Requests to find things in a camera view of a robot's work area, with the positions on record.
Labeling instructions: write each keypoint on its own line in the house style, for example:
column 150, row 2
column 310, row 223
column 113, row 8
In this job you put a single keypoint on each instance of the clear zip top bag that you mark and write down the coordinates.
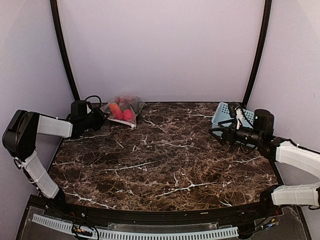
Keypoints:
column 124, row 109

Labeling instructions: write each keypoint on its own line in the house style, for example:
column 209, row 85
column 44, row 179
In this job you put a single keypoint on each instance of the black frame post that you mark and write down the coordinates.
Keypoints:
column 259, row 52
column 62, row 49

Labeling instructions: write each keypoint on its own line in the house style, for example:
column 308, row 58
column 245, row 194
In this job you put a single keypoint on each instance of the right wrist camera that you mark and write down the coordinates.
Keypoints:
column 236, row 114

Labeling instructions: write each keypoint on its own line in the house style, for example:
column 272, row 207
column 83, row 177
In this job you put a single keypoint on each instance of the light blue plastic basket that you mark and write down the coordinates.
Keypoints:
column 222, row 113

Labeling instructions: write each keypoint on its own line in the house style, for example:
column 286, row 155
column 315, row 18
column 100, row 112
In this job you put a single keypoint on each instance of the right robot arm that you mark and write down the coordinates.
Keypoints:
column 285, row 151

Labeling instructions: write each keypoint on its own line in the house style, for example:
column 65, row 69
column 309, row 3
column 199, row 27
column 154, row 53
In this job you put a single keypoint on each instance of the white slotted cable duct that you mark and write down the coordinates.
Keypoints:
column 117, row 231

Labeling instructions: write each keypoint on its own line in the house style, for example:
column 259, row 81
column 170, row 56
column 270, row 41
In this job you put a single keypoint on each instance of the left black frame post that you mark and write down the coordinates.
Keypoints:
column 62, row 49

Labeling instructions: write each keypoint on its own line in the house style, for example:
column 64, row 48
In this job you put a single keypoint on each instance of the black front rail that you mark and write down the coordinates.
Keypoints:
column 238, row 215

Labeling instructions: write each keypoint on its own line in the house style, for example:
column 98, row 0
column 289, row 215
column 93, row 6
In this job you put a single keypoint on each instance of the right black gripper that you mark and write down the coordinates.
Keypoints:
column 231, row 129

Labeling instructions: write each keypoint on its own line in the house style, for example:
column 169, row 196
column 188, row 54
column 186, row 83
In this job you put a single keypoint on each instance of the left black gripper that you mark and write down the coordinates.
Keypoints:
column 101, row 117

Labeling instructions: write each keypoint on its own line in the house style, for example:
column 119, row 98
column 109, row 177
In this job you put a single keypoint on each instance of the right black frame post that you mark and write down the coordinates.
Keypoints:
column 259, row 52

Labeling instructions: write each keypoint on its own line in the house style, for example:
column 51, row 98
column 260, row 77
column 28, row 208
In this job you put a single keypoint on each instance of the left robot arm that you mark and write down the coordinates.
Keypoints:
column 20, row 139

